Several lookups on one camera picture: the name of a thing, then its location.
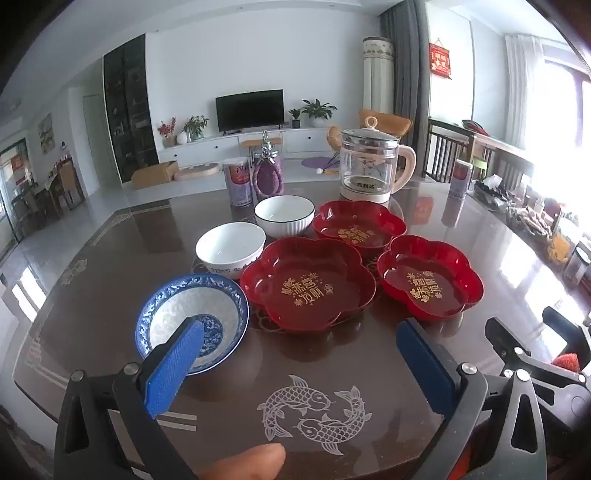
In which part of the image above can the glass storage jar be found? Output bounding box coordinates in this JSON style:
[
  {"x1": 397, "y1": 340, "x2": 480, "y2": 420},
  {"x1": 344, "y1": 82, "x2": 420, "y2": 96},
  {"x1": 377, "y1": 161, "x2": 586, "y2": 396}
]
[{"x1": 566, "y1": 244, "x2": 591, "y2": 283}]

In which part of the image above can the black television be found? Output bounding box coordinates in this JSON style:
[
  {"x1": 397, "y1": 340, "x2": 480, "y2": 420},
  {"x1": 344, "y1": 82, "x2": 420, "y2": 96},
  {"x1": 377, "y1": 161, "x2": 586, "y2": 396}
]
[{"x1": 215, "y1": 89, "x2": 285, "y2": 132}]

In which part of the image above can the framed wall picture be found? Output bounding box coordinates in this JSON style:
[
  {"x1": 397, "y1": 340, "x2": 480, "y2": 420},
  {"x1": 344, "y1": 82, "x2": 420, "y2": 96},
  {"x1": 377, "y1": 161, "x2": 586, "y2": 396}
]
[{"x1": 38, "y1": 113, "x2": 56, "y2": 154}]

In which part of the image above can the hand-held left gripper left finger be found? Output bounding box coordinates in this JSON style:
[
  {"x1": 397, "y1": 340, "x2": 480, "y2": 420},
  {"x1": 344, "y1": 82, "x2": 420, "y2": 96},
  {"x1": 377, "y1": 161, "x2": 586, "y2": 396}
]
[{"x1": 54, "y1": 316, "x2": 206, "y2": 480}]

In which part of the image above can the grey curtain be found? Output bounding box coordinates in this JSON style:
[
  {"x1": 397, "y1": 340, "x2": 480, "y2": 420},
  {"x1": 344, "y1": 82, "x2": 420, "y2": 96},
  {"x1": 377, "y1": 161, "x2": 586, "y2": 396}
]
[{"x1": 379, "y1": 0, "x2": 430, "y2": 158}]

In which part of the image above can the cardboard box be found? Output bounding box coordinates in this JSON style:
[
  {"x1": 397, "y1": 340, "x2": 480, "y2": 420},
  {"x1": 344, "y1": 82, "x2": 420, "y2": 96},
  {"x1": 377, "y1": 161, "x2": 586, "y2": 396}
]
[{"x1": 130, "y1": 160, "x2": 180, "y2": 190}]

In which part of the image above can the large potted plant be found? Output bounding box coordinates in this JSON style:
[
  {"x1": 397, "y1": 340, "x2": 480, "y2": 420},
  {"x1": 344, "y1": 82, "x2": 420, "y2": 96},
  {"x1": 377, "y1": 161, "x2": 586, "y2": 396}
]
[{"x1": 302, "y1": 98, "x2": 338, "y2": 128}]

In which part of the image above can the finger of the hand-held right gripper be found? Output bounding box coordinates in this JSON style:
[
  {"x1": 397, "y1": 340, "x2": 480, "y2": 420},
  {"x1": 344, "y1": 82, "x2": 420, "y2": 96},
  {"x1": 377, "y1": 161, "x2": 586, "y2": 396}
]
[
  {"x1": 485, "y1": 317, "x2": 591, "y2": 393},
  {"x1": 542, "y1": 306, "x2": 591, "y2": 345}
]

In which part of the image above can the beige cushion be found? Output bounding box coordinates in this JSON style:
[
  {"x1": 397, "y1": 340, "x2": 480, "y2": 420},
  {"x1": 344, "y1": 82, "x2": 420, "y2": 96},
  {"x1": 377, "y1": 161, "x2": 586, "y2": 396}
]
[{"x1": 174, "y1": 162, "x2": 221, "y2": 182}]

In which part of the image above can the glass electric kettle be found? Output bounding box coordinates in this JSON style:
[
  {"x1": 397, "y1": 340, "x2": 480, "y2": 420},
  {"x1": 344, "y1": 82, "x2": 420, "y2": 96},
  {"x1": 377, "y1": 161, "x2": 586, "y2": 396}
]
[{"x1": 339, "y1": 115, "x2": 417, "y2": 205}]

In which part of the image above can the red flower-shaped plate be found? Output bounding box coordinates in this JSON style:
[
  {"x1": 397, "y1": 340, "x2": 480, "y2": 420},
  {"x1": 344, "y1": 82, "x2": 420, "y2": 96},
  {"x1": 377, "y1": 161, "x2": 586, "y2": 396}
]
[
  {"x1": 239, "y1": 237, "x2": 377, "y2": 333},
  {"x1": 312, "y1": 200, "x2": 407, "y2": 259},
  {"x1": 376, "y1": 234, "x2": 485, "y2": 321}
]

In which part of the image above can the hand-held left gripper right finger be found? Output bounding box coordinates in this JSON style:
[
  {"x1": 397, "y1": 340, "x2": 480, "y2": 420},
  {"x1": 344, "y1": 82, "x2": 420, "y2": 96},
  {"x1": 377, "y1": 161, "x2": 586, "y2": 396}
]
[{"x1": 396, "y1": 318, "x2": 548, "y2": 480}]

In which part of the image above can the orange lounge chair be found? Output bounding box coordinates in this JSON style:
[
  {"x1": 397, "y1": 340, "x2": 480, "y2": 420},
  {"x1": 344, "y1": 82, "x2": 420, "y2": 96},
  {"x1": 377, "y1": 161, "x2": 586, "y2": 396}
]
[{"x1": 359, "y1": 108, "x2": 413, "y2": 141}]

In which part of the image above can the yellow snack packet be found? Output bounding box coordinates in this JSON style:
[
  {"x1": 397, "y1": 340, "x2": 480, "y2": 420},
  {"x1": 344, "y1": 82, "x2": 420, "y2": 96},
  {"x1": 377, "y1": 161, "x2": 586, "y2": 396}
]
[{"x1": 547, "y1": 231, "x2": 572, "y2": 265}]

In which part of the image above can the pile of snacks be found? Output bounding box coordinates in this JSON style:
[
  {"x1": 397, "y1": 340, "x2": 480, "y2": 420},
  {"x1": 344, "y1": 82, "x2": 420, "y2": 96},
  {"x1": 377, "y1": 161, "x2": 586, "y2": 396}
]
[{"x1": 475, "y1": 175, "x2": 591, "y2": 259}]

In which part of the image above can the person's left hand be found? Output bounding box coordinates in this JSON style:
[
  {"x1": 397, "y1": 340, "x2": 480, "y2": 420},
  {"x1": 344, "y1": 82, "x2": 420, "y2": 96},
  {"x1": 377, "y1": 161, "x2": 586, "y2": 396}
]
[{"x1": 198, "y1": 443, "x2": 286, "y2": 480}]

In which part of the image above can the white curtain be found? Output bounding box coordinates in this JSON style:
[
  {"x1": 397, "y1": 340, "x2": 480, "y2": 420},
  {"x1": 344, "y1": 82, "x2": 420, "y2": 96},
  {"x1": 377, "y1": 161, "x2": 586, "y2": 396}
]
[{"x1": 504, "y1": 33, "x2": 546, "y2": 153}]

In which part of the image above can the wooden stool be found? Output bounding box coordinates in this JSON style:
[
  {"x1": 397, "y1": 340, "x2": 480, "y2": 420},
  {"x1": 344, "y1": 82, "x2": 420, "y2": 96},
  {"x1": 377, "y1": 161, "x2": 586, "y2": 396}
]
[{"x1": 240, "y1": 136, "x2": 282, "y2": 161}]

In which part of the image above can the standing air conditioner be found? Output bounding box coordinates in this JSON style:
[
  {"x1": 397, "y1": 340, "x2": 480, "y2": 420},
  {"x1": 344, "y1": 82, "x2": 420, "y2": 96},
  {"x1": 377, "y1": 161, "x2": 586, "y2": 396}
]
[{"x1": 362, "y1": 37, "x2": 395, "y2": 121}]

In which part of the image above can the red flower vase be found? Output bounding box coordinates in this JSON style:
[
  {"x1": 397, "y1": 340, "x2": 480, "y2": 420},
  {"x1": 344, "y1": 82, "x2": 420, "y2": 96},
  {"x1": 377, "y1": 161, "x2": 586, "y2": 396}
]
[{"x1": 158, "y1": 117, "x2": 178, "y2": 148}]

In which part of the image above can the white bowl with blue print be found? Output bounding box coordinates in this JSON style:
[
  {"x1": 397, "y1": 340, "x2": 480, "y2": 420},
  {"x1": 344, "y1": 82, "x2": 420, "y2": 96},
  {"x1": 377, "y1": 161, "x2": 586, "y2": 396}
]
[{"x1": 195, "y1": 222, "x2": 267, "y2": 280}]

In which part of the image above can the purple glass jar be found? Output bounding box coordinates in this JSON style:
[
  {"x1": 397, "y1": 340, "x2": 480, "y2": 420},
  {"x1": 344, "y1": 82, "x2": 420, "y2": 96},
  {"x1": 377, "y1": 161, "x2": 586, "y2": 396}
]
[{"x1": 252, "y1": 130, "x2": 286, "y2": 199}]

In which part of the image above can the white TV cabinet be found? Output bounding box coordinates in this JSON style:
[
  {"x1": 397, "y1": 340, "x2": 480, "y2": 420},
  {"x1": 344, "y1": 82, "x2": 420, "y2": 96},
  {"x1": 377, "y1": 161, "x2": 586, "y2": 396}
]
[{"x1": 157, "y1": 127, "x2": 345, "y2": 169}]

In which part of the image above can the wooden dining chair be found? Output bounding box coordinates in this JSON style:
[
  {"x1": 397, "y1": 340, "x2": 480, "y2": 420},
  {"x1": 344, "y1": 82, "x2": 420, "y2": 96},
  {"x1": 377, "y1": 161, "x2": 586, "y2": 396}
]
[{"x1": 58, "y1": 159, "x2": 86, "y2": 208}]

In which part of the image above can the red wall calendar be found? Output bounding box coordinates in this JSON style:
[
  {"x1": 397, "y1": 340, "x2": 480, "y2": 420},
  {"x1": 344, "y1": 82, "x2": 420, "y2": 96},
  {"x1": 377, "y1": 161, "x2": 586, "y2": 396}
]
[{"x1": 428, "y1": 42, "x2": 452, "y2": 80}]

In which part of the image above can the blue and white bowl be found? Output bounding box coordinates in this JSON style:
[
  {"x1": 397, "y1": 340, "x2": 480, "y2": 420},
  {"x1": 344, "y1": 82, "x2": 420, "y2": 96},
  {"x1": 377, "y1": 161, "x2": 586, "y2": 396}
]
[{"x1": 135, "y1": 273, "x2": 250, "y2": 376}]

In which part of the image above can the dark display cabinet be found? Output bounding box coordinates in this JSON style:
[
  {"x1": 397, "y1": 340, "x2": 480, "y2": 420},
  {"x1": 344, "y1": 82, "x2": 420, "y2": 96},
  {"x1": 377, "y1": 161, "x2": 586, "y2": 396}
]
[{"x1": 102, "y1": 34, "x2": 160, "y2": 185}]

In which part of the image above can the leafy green potted plant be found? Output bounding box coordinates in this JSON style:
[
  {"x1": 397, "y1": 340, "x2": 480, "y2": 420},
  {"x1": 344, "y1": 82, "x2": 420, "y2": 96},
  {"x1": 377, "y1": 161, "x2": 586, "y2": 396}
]
[{"x1": 184, "y1": 115, "x2": 209, "y2": 141}]

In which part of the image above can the white ribbed bowl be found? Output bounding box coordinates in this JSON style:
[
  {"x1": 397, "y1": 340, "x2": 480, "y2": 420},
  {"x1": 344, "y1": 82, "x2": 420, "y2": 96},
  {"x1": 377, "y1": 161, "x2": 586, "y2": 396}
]
[{"x1": 254, "y1": 196, "x2": 316, "y2": 239}]

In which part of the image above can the wooden bench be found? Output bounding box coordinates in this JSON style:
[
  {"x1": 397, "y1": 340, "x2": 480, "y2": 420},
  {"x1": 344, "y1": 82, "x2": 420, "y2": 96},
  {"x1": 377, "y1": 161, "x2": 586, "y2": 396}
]
[{"x1": 424, "y1": 117, "x2": 536, "y2": 185}]

